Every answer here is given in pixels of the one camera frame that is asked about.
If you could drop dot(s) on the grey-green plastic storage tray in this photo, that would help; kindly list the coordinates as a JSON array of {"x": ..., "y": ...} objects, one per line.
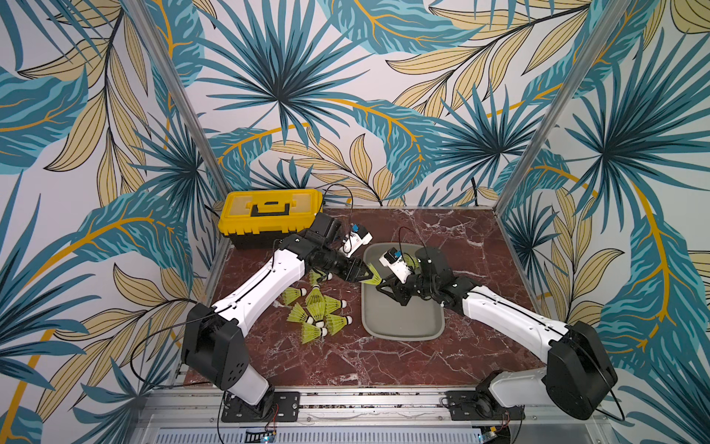
[{"x": 383, "y": 318}]

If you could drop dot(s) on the aluminium frame post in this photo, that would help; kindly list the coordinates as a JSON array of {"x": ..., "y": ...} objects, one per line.
[
  {"x": 607, "y": 23},
  {"x": 151, "y": 37}
]

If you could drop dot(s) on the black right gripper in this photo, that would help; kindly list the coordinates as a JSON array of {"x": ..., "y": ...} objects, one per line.
[{"x": 410, "y": 285}]

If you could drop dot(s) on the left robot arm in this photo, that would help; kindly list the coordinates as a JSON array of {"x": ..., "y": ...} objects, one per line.
[{"x": 214, "y": 343}]

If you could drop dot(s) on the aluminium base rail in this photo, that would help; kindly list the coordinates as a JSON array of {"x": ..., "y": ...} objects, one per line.
[{"x": 355, "y": 415}]

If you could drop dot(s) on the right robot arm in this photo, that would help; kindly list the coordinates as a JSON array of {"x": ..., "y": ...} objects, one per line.
[{"x": 577, "y": 374}]

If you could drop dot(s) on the aluminium frame post left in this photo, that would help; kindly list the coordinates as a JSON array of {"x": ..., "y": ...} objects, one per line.
[{"x": 151, "y": 37}]

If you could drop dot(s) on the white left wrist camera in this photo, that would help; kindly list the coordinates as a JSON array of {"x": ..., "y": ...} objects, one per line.
[{"x": 357, "y": 237}]

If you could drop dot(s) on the yellow black toolbox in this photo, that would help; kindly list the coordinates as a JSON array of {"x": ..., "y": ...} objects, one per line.
[{"x": 255, "y": 219}]

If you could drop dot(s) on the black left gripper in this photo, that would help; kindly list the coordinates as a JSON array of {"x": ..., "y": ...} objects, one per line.
[{"x": 353, "y": 268}]

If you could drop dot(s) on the aluminium frame post right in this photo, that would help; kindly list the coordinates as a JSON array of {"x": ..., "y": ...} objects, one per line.
[{"x": 607, "y": 23}]

